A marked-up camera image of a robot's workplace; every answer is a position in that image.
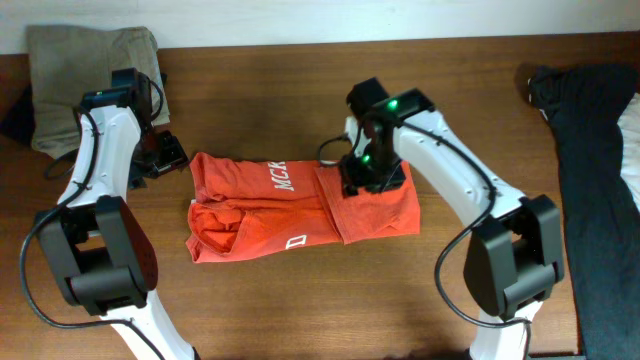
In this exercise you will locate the orange printed t-shirt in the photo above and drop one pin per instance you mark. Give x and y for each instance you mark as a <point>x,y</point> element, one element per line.
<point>244,210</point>

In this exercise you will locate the white cloth at right edge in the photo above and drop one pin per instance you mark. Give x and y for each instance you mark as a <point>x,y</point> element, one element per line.
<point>629,125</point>

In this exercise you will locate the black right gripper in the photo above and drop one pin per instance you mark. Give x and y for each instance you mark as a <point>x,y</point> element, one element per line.
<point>352,175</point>

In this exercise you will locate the folded black garment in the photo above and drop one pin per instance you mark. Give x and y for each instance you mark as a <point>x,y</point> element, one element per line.
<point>17,120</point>

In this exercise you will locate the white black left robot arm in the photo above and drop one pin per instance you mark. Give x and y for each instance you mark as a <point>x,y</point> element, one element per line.
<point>99,255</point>

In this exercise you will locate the folded olive green garment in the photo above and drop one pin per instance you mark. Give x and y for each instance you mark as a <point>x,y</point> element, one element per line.
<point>68,61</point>

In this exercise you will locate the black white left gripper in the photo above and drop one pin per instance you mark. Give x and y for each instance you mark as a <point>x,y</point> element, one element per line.
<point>173,156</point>

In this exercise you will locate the dark garment at right edge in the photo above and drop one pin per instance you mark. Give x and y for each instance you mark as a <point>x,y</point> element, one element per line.
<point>582,106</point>

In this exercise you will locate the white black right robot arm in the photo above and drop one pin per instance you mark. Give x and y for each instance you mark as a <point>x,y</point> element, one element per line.
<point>515,254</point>

